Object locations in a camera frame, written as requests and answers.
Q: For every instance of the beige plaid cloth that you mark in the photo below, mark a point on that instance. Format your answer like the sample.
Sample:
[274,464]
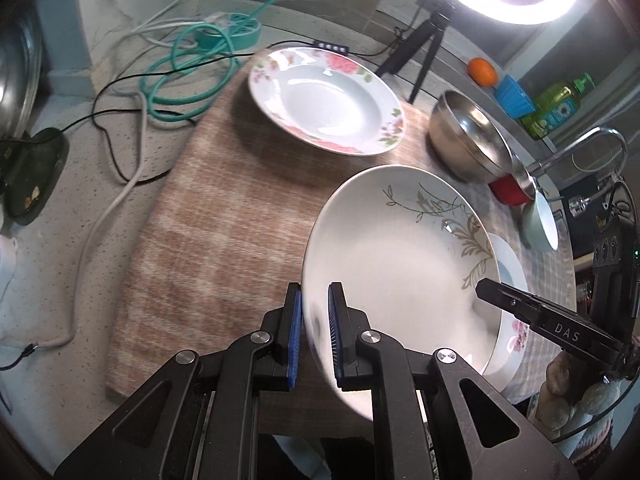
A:
[210,210]

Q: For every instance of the chrome gooseneck faucet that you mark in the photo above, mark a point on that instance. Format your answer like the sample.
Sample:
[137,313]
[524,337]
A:
[550,162]

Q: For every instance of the steel pot lid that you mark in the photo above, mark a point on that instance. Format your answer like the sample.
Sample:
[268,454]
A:
[15,75]

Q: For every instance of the pale green cup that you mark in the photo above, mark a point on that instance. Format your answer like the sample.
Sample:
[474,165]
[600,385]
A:
[537,220]

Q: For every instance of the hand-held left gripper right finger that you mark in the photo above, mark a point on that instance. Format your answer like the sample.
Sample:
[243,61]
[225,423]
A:
[334,340]

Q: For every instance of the person's right hand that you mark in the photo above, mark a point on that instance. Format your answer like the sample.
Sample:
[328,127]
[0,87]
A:
[560,410]

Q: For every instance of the orange fruit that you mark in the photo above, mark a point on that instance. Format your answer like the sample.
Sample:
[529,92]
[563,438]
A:
[483,71]

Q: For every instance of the black tripod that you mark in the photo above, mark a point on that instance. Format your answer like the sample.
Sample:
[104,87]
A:
[425,55]

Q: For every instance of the white plate grey leaf print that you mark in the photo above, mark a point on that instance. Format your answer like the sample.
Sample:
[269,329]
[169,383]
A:
[400,270]

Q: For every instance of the green soap bottle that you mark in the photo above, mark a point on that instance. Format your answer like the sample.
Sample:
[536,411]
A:
[555,107]

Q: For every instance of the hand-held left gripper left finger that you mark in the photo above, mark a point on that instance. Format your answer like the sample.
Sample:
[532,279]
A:
[296,340]

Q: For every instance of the black inline controller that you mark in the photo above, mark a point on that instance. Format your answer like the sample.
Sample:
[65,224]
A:
[331,46]

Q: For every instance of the dark green dish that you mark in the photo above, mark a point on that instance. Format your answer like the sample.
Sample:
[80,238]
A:
[40,160]

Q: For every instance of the blue ribbed cup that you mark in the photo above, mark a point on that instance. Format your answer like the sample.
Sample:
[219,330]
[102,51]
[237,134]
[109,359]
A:
[515,97]

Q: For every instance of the white plate large pink flowers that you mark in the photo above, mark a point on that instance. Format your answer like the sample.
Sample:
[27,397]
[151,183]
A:
[320,100]

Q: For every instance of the white plate small pink flowers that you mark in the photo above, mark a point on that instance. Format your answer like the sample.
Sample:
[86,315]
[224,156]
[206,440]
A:
[512,270]

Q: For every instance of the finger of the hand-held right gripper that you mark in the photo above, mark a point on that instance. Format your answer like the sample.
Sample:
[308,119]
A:
[525,305]

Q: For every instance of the stainless steel bowl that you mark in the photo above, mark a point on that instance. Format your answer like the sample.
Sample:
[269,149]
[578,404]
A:
[465,140]

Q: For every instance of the red bowl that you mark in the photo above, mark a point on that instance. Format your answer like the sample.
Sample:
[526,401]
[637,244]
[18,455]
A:
[507,192]

